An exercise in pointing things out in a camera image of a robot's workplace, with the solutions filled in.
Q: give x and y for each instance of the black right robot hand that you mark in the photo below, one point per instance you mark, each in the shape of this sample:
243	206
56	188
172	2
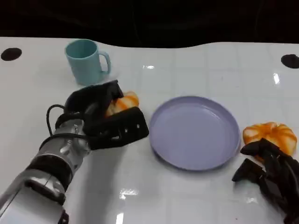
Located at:
282	179

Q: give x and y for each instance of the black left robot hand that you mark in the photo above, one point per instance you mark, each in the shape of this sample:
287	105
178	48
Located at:
112	130

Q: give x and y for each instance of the orange white toy bread roll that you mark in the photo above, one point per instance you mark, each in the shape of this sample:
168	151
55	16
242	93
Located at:
125	102
268	133

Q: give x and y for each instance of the pale green mug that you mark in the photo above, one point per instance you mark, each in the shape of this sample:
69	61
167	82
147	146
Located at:
85	67

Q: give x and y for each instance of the lilac plate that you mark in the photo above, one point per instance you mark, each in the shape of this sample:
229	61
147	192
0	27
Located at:
194	135

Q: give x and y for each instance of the black table grommet hole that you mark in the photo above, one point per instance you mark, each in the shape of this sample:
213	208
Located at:
290	61
11	54

